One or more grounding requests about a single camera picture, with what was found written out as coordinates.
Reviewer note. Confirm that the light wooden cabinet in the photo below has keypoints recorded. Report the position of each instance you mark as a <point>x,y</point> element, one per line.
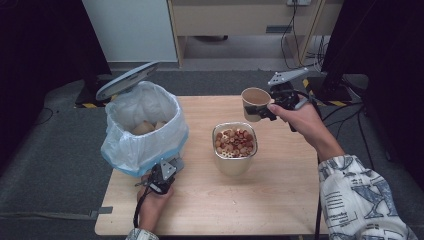
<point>233,20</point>

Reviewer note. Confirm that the black stand base striped tape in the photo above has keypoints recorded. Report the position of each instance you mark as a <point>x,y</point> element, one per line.
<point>330,93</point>
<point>90,100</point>

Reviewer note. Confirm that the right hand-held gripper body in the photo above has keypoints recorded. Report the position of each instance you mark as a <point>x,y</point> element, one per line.
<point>285,95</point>

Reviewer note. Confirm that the beige rounded object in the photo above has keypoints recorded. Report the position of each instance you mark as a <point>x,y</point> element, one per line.
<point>160,124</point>
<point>143,128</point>

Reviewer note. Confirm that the cream metal container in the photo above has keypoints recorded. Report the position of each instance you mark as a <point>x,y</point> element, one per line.
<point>233,165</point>

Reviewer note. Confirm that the grey tape strip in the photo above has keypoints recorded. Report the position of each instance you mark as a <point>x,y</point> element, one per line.
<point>101,212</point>

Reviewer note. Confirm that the black curtain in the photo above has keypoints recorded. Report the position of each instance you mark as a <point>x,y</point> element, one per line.
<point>43,43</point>
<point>383,43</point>

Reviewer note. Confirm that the person's right hand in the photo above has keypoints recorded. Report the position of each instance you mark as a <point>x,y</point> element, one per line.
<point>301,123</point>

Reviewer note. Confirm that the bin with plastic bag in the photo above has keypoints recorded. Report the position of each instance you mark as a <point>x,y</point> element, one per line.
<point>146,150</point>

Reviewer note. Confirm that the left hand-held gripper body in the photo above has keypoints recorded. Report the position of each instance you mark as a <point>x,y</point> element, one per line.
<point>163,176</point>

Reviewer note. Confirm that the grey lidded trash bin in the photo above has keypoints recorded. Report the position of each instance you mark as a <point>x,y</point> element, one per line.
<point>126,80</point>

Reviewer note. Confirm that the brown paper cup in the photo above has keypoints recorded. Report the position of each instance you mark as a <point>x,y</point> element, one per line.
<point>255,97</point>

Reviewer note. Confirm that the pile of cereal rings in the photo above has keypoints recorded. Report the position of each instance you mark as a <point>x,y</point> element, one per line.
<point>235,142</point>

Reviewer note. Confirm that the person's left hand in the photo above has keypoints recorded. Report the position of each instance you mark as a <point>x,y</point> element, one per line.
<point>151,208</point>

